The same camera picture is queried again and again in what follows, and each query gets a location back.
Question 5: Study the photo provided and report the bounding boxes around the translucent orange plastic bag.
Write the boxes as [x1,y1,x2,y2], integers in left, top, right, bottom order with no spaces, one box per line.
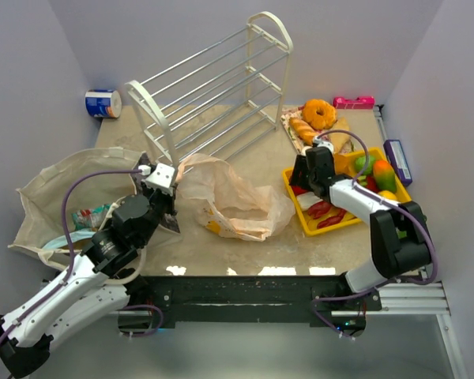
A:
[176,153,295,242]

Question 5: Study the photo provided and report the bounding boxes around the green red snack packet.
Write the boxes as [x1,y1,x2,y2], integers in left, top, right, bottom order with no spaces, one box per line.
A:
[71,204,111,231]

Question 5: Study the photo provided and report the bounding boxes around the blue brown chips bag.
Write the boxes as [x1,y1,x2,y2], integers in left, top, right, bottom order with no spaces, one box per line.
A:
[43,229,95,250]

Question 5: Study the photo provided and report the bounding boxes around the cream canvas tote bag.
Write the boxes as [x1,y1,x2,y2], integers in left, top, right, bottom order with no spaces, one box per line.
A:
[7,145,184,285]

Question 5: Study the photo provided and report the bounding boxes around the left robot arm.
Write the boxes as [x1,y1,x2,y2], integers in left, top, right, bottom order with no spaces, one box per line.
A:
[0,186,175,378]

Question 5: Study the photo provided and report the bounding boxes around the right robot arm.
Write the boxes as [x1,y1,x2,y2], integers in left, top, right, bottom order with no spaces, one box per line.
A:
[290,147,435,294]

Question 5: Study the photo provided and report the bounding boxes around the red apple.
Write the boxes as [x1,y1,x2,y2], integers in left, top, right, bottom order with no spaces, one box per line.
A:
[291,186,309,197]

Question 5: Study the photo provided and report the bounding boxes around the large brown muffin bread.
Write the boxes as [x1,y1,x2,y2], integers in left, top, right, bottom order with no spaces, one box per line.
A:
[333,154,356,178]

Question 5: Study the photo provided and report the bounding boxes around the white celery cabbage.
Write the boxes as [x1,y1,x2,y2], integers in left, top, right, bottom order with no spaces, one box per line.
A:
[296,192,322,212]

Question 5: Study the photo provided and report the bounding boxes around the red lobster toy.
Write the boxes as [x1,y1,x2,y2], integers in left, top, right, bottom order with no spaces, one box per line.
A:
[307,201,347,230]

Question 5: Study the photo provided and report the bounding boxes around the tan triangular pastry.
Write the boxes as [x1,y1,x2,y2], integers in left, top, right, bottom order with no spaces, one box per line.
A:
[328,118,353,154]

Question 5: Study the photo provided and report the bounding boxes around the baguette bread loaf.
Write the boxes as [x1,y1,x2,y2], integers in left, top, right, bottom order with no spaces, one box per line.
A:
[288,118,319,146]

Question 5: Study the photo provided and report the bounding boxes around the green custard apple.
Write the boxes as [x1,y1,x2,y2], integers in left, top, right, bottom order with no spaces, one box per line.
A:
[353,155,376,176]

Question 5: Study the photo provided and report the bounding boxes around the yellow plastic bin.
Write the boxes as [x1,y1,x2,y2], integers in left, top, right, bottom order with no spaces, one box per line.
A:
[282,148,412,237]

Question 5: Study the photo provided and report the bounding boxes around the orange green mango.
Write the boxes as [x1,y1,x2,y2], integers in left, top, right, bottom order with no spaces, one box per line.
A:
[372,159,397,193]

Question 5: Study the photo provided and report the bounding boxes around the pink box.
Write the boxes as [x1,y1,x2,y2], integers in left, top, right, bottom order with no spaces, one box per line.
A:
[333,96,375,110]

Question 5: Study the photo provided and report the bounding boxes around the yellow lemon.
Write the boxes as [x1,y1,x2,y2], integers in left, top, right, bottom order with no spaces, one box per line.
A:
[378,190,398,201]

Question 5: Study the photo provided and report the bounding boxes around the purple box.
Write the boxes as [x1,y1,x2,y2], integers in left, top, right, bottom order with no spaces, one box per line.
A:
[383,139,412,187]

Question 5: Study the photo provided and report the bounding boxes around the white metal shoe rack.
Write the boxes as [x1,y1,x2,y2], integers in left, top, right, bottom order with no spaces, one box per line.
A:
[125,11,293,166]

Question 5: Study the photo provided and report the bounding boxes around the blue toilet paper roll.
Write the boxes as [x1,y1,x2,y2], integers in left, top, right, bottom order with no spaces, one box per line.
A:
[85,89,122,118]

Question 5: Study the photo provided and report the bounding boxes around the orange ring doughnut bread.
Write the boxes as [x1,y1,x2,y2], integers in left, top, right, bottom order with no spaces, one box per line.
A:
[302,99,337,130]

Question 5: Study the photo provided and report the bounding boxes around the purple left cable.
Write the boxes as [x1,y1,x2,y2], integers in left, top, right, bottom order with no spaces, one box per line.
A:
[0,168,143,368]

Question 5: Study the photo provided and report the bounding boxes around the purple cable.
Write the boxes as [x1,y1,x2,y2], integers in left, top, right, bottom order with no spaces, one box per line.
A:
[0,168,143,368]
[314,131,439,340]

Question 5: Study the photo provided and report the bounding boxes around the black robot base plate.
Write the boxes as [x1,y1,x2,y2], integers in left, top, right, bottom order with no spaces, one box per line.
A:
[118,275,382,336]

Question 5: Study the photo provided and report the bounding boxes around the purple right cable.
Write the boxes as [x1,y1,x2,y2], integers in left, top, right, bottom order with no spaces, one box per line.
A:
[314,131,439,340]

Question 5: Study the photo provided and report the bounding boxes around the aluminium frame rail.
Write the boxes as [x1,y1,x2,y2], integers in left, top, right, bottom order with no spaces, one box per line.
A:
[373,104,468,379]

